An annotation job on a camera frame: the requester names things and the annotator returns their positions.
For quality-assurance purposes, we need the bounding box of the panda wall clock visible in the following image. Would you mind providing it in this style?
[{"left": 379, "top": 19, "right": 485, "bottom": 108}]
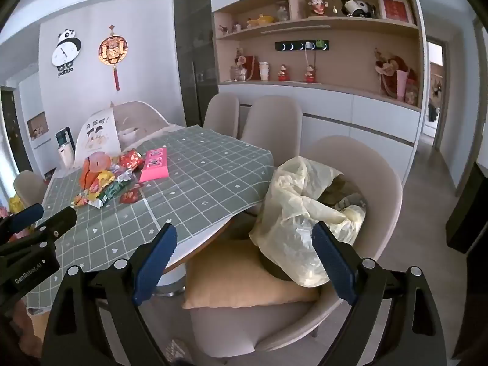
[{"left": 51, "top": 28, "right": 82, "bottom": 79}]

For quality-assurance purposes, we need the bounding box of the pile of colourful snack wrappers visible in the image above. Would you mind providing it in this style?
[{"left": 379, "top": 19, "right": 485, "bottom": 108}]
[{"left": 72, "top": 149, "right": 147, "bottom": 209}]

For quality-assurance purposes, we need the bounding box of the flower vase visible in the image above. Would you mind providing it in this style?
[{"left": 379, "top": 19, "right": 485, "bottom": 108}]
[{"left": 230, "top": 48, "right": 248, "bottom": 82}]

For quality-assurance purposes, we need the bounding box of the trash bin with plastic liner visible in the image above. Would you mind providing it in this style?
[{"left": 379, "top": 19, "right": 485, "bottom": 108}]
[{"left": 249, "top": 156, "right": 368, "bottom": 287}]

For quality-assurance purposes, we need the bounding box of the yellow ornament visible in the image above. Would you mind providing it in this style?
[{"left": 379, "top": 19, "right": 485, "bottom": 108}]
[{"left": 246, "top": 14, "right": 275, "bottom": 28}]

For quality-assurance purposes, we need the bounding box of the dark door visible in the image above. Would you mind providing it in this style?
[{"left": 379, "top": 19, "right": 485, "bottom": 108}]
[{"left": 0, "top": 86, "right": 33, "bottom": 176}]

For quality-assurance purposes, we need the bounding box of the white cartoon print paper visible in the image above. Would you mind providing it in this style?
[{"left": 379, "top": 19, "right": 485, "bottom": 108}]
[{"left": 74, "top": 109, "right": 123, "bottom": 161}]

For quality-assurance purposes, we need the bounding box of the mesh food cover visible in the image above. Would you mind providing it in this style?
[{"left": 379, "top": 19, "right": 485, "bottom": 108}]
[{"left": 110, "top": 100, "right": 170, "bottom": 149}]

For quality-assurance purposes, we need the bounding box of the white wooden shelf cabinet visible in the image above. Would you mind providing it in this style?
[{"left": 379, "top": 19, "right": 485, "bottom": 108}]
[{"left": 210, "top": 0, "right": 425, "bottom": 184}]

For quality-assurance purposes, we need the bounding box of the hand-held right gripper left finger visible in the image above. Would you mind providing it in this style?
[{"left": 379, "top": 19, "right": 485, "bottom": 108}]
[{"left": 40, "top": 222, "right": 178, "bottom": 366}]

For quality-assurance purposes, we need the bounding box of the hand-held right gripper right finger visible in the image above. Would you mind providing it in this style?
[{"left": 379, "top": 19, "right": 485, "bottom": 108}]
[{"left": 312, "top": 221, "right": 450, "bottom": 366}]

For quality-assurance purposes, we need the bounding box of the orange cushion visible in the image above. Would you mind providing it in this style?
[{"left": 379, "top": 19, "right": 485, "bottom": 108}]
[{"left": 182, "top": 238, "right": 321, "bottom": 309}]

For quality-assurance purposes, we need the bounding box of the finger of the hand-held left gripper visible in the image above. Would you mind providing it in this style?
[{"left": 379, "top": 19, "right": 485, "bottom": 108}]
[
  {"left": 22, "top": 206, "right": 78, "bottom": 244},
  {"left": 0, "top": 203, "right": 45, "bottom": 239}
]

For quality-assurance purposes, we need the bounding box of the red framed picture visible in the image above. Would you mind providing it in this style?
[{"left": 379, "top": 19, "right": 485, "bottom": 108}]
[{"left": 377, "top": 0, "right": 415, "bottom": 26}]

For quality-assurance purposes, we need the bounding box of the green checked tablecloth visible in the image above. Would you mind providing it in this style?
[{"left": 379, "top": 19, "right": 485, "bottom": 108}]
[{"left": 25, "top": 124, "right": 275, "bottom": 311}]

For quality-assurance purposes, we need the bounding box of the red gift bag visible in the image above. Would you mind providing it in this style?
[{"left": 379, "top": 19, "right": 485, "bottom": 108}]
[{"left": 244, "top": 55, "right": 260, "bottom": 81}]

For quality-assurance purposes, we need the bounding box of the small wall picture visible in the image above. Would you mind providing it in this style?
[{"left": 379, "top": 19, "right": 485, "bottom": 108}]
[{"left": 27, "top": 111, "right": 48, "bottom": 141}]

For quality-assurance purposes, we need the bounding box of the black moon phase rack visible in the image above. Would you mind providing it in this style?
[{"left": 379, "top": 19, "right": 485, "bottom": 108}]
[{"left": 275, "top": 40, "right": 330, "bottom": 51}]

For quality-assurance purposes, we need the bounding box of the beige dining chair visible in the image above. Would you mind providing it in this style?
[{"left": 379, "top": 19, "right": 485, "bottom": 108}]
[
  {"left": 13, "top": 170, "right": 48, "bottom": 208},
  {"left": 240, "top": 95, "right": 303, "bottom": 149},
  {"left": 202, "top": 93, "right": 241, "bottom": 138},
  {"left": 187, "top": 135, "right": 405, "bottom": 355}
]

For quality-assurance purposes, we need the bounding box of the dark glass cabinet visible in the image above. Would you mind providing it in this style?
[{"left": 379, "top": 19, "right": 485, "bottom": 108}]
[{"left": 173, "top": 0, "right": 220, "bottom": 128}]

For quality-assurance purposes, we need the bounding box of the red round tasselled wall ornament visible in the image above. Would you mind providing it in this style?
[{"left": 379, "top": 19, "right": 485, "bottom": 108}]
[{"left": 97, "top": 24, "right": 128, "bottom": 92}]

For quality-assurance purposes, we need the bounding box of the pink gift bag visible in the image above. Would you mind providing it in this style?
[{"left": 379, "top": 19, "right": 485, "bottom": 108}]
[{"left": 396, "top": 69, "right": 410, "bottom": 100}]

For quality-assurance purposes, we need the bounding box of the black furniture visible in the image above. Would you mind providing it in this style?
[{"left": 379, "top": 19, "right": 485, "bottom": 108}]
[{"left": 446, "top": 160, "right": 488, "bottom": 254}]

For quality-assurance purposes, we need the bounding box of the pink box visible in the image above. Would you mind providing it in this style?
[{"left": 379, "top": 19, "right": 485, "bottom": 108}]
[{"left": 139, "top": 147, "right": 169, "bottom": 182}]

